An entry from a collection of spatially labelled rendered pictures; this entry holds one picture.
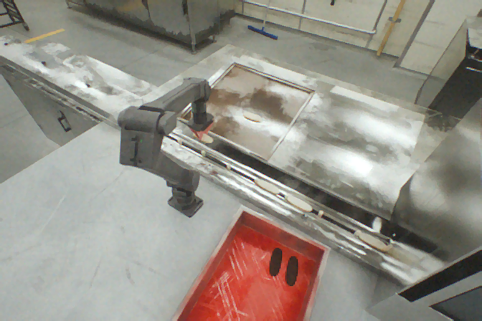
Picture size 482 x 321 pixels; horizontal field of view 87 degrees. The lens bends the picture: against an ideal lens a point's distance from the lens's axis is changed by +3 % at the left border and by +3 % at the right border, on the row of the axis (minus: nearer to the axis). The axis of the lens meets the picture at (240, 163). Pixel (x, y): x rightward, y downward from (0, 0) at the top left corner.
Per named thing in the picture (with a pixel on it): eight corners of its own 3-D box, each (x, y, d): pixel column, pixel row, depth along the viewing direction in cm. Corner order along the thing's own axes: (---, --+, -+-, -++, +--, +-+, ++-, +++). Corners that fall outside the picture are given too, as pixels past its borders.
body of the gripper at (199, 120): (186, 127, 101) (183, 112, 95) (201, 113, 107) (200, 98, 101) (199, 133, 99) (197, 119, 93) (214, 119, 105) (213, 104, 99)
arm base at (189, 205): (166, 203, 100) (190, 218, 96) (163, 192, 94) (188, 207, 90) (181, 188, 105) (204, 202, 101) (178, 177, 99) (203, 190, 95)
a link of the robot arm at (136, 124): (102, 163, 52) (148, 170, 51) (120, 102, 55) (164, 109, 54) (171, 188, 95) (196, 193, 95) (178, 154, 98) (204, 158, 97)
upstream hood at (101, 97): (-13, 54, 165) (-22, 41, 159) (16, 45, 175) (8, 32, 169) (118, 127, 124) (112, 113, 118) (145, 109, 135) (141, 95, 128)
